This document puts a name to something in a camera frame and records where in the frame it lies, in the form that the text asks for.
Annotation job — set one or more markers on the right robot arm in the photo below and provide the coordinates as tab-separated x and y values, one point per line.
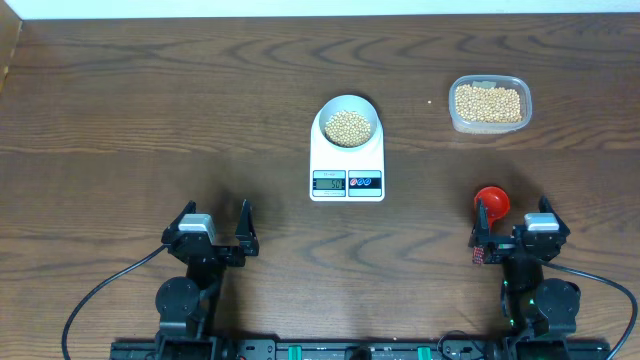
539	308

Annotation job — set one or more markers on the white digital kitchen scale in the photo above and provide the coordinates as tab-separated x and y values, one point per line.
356	175

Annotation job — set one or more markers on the clear plastic container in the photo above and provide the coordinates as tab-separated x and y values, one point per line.
492	81

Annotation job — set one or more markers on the pile of soybeans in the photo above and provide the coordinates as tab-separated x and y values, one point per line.
488	105

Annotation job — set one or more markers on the soybeans in bowl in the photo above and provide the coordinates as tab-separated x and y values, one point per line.
348	129

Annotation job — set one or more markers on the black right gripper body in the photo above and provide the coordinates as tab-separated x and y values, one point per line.
500	248

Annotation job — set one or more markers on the light blue bowl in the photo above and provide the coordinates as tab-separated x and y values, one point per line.
349	103

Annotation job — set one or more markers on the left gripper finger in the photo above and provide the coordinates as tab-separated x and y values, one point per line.
173	231
245	231

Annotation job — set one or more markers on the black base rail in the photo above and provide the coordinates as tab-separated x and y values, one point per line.
456	348

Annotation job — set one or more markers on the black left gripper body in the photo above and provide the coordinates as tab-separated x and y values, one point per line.
231	259

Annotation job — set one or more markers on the red measuring scoop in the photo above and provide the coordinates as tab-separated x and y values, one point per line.
497	203

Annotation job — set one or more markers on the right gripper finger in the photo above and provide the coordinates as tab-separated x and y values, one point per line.
481	227
552	207

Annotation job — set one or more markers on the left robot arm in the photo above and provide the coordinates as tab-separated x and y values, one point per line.
186	303

